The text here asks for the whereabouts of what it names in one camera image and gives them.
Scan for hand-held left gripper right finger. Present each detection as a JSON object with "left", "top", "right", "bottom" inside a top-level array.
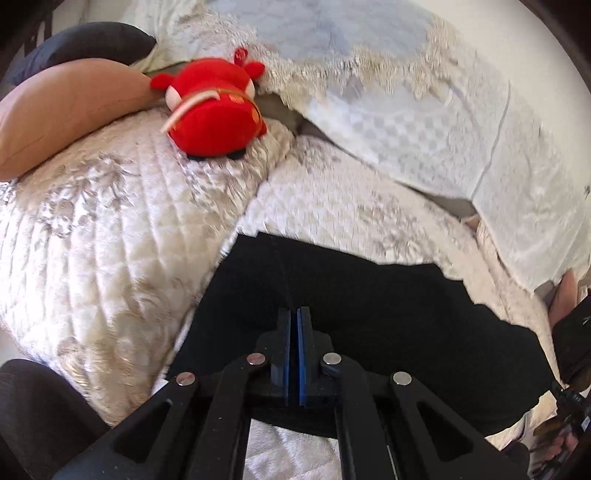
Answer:
[{"left": 297, "top": 307, "right": 532, "bottom": 480}]

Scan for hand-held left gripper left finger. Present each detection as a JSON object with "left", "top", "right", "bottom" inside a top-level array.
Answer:
[{"left": 53, "top": 308, "right": 292, "bottom": 480}]

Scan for black pants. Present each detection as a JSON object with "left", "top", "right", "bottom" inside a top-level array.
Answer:
[{"left": 166, "top": 232, "right": 556, "bottom": 437}]

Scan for person's right hand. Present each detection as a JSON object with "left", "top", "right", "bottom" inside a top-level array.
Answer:
[{"left": 546, "top": 436, "right": 579, "bottom": 463}]

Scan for black bag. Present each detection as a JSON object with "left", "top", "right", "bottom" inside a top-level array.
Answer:
[{"left": 553, "top": 298, "right": 591, "bottom": 386}]

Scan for pink pillow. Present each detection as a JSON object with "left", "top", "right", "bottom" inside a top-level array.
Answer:
[{"left": 549, "top": 271, "right": 578, "bottom": 325}]

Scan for cream quilted floral seat cover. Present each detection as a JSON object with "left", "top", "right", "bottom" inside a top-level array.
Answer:
[
  {"left": 0, "top": 108, "right": 296, "bottom": 428},
  {"left": 152, "top": 134, "right": 560, "bottom": 480}
]

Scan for person's leg in dark clothing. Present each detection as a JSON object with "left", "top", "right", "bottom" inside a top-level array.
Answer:
[{"left": 0, "top": 359, "right": 110, "bottom": 480}]

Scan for red plush toy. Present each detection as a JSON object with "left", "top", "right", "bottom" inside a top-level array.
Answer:
[{"left": 150, "top": 46, "right": 269, "bottom": 160}]

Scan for white lace cover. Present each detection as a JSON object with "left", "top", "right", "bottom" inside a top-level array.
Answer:
[{"left": 139, "top": 0, "right": 591, "bottom": 292}]

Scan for blue-grey quilted throw lace trim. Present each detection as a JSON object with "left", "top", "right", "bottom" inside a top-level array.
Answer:
[{"left": 203, "top": 0, "right": 459, "bottom": 103}]

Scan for tan pillow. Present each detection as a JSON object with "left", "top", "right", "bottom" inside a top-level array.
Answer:
[{"left": 0, "top": 58, "right": 170, "bottom": 182}]

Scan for dark grey cushion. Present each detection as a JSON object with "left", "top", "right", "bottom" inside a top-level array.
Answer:
[{"left": 7, "top": 22, "right": 158, "bottom": 86}]

